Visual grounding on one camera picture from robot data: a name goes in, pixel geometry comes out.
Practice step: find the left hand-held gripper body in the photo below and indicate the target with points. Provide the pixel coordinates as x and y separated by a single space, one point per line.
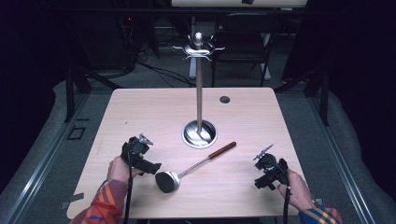
137 149

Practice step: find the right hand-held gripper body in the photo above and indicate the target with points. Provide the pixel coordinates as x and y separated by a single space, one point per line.
274 168

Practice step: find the person's right hand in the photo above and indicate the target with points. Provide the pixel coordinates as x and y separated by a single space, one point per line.
296 189

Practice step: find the person's left hand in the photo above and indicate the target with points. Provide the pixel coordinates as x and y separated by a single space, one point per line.
119 170

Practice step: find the steel utensil hanging stand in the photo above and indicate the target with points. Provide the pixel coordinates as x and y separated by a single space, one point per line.
199 133

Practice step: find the grey tape strip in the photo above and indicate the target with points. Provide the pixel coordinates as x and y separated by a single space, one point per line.
74 199

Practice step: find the black chair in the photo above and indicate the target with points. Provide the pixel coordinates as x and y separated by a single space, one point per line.
243 37

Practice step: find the aluminium floor rail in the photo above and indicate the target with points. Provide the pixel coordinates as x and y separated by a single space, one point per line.
40 165
342 161

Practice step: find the black metal stand frame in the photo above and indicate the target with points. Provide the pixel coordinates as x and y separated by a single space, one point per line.
70 93
323 93

